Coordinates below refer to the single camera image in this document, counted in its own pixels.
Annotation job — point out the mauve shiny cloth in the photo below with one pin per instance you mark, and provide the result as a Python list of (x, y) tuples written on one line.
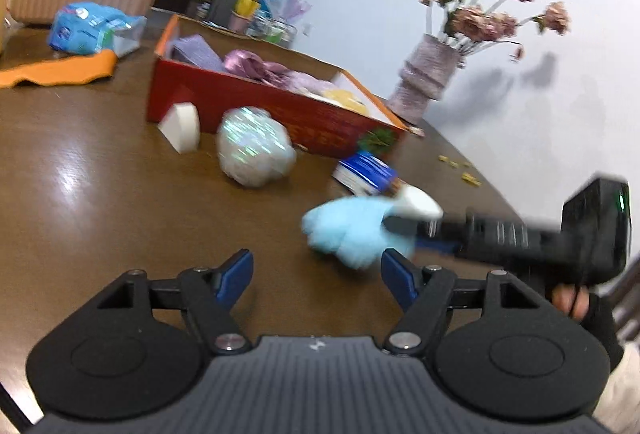
[(260, 67)]

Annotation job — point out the light blue fluffy cloth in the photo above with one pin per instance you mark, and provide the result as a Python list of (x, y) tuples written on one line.
[(352, 229)]

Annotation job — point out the person's right hand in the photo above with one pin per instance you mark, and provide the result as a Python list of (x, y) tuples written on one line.
[(597, 314)]

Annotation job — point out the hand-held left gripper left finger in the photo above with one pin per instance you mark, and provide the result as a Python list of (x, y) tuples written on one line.
[(236, 275)]

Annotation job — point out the purple textured vase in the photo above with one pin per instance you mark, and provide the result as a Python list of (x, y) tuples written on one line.
[(425, 74)]

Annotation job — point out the iridescent white bath pouf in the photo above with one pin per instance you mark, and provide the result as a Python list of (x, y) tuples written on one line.
[(255, 147)]

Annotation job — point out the person's right forearm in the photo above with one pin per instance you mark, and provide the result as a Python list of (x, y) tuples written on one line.
[(620, 394)]

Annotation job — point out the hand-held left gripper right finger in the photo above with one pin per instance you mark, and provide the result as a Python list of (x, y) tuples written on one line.
[(397, 278)]

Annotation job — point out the green leaf sprig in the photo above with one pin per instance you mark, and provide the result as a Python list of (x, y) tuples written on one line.
[(377, 139)]

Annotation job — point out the pile of household clutter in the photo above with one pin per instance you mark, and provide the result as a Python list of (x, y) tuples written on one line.
[(252, 14)]

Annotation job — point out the purple knitted cloth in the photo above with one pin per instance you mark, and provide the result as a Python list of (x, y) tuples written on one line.
[(195, 50)]

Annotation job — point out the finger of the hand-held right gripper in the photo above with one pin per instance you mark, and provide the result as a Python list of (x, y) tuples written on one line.
[(437, 245), (425, 225)]

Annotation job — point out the blue and white packet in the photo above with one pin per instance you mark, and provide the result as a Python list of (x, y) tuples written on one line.
[(367, 173)]

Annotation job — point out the orange red cardboard box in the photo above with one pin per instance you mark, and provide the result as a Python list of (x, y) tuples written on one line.
[(280, 119)]

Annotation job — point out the scattered yellow petals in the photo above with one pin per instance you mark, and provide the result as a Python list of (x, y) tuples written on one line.
[(462, 172)]

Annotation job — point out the purple dried flower bunch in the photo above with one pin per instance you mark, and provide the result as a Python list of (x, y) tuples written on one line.
[(298, 4)]

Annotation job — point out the white soft piece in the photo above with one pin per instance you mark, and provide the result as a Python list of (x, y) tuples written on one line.
[(417, 204)]

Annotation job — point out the blue tissue pack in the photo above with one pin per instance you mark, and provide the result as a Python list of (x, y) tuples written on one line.
[(92, 29)]

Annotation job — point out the white wedge sponge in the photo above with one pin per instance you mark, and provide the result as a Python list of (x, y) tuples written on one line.
[(181, 125)]

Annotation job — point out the orange cloth sheet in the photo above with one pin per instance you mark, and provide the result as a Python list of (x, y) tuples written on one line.
[(60, 68)]

